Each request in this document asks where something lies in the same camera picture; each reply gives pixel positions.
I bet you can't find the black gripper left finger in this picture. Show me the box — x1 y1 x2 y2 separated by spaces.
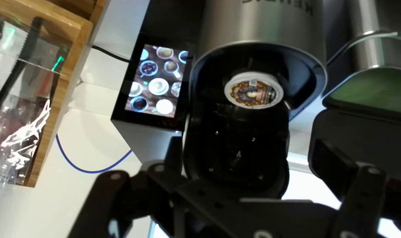
66 160 241 238

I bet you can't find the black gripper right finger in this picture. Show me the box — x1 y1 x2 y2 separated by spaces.
309 138 401 238

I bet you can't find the white coffee pod brown lid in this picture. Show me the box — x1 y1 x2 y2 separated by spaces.
223 72 285 109

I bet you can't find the silver and black coffeemaker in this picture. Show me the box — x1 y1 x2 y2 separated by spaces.
110 0 330 200

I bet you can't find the dark tinted water tank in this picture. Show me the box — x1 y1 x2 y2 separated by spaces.
309 0 401 180

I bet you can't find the clear plastic zip bag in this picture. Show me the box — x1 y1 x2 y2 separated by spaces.
0 12 72 192

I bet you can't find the wooden organizer box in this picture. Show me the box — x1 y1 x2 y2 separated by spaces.
0 0 107 189

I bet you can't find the blue cable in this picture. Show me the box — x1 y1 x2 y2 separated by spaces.
55 133 134 175

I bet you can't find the black cable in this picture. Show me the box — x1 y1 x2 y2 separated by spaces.
92 44 131 64

